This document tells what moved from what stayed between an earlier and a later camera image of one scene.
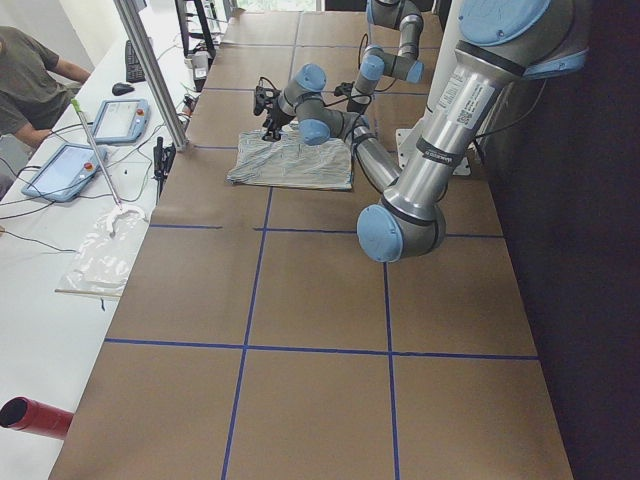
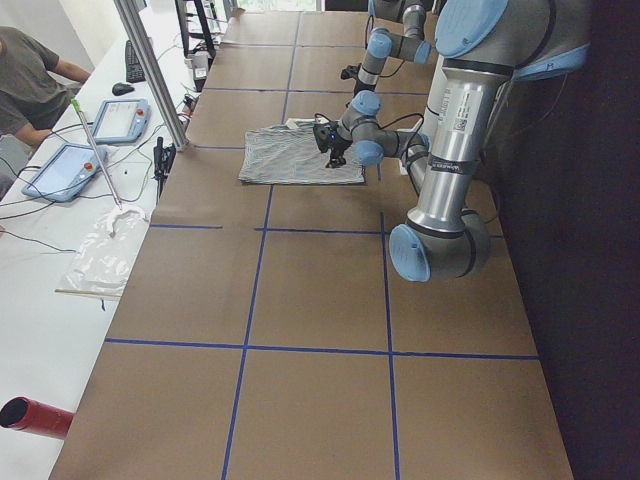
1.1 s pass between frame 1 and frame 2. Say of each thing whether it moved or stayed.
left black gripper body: moved
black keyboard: stayed
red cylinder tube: stayed
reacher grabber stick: stayed
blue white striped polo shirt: stayed
